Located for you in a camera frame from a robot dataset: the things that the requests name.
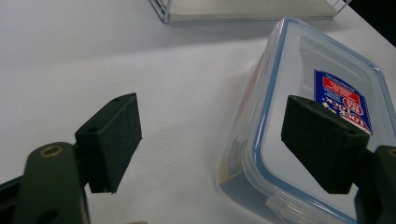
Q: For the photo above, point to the clear plastic food container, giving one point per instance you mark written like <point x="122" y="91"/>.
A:
<point x="280" y="93"/>

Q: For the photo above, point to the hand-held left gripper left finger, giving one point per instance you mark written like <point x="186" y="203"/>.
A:
<point x="109" y="143"/>

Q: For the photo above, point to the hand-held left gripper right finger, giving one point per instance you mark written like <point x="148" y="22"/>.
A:
<point x="323" y="146"/>

